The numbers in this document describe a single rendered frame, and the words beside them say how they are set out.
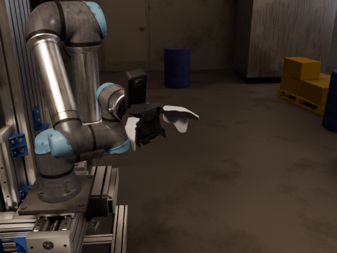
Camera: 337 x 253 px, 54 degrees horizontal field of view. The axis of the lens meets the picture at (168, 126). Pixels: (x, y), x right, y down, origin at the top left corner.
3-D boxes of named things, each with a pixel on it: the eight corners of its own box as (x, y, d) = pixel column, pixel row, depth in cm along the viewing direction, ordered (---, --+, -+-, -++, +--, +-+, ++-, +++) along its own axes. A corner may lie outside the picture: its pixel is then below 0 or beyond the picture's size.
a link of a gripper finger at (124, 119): (141, 132, 67) (147, 115, 75) (140, 124, 67) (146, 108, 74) (119, 133, 68) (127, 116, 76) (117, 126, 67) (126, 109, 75)
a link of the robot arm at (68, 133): (12, -8, 93) (56, 152, 79) (52, -8, 98) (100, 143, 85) (13, 19, 102) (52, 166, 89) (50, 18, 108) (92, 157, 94)
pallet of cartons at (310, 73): (274, 93, 621) (278, 55, 595) (322, 92, 630) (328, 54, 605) (306, 115, 505) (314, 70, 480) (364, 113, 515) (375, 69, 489)
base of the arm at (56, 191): (43, 181, 126) (39, 158, 123) (83, 179, 127) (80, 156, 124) (31, 204, 112) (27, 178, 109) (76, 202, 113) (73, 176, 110)
